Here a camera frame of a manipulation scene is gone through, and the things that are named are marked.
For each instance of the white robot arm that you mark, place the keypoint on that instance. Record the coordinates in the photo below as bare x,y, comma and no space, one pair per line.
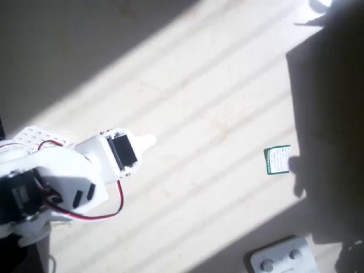
65,165

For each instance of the green bordered label card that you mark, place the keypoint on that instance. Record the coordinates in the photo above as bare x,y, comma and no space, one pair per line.
277,160

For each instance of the white perforated plate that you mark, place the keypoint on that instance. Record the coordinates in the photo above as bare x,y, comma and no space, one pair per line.
31,136

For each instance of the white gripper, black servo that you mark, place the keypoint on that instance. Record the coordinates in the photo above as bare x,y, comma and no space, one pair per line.
124,154

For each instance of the white device with knobs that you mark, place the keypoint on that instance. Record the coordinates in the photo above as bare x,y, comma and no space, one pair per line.
281,256

